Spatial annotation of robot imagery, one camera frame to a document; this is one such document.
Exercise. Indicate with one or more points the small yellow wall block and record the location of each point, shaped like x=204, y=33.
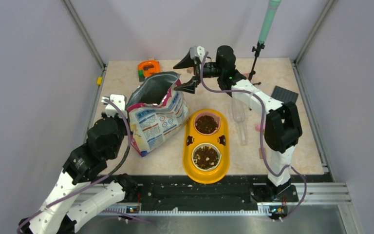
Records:
x=99, y=81

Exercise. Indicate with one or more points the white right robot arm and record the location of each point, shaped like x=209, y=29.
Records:
x=280, y=120

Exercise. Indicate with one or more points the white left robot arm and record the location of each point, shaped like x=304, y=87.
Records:
x=58, y=213

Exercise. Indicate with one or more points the yellow double pet feeder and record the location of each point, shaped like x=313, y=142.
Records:
x=219, y=139

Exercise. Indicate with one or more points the pink food bowl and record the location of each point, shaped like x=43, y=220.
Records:
x=207, y=123

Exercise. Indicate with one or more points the brown wooden block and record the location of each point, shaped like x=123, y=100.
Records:
x=260, y=153

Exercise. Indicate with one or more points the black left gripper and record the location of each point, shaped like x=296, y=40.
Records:
x=117, y=117

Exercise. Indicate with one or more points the cream food bowl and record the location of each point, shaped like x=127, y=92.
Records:
x=206, y=157

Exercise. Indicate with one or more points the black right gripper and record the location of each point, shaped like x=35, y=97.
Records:
x=189, y=87

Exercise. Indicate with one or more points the aluminium frame rail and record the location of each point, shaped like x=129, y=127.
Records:
x=317, y=191

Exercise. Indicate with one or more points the black tripod stand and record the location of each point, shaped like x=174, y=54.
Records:
x=256, y=50

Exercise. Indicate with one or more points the pink pet food bag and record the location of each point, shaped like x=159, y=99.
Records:
x=156, y=111

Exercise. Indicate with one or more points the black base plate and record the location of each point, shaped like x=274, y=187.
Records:
x=232, y=193

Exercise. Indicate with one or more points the dark grey building baseplate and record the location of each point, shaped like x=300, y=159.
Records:
x=284, y=95

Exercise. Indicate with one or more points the clear plastic scoop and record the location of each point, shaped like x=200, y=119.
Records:
x=238, y=115

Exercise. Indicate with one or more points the brown pet food kibble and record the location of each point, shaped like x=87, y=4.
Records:
x=206, y=157

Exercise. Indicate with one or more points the mint green pole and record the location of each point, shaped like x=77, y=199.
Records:
x=268, y=20

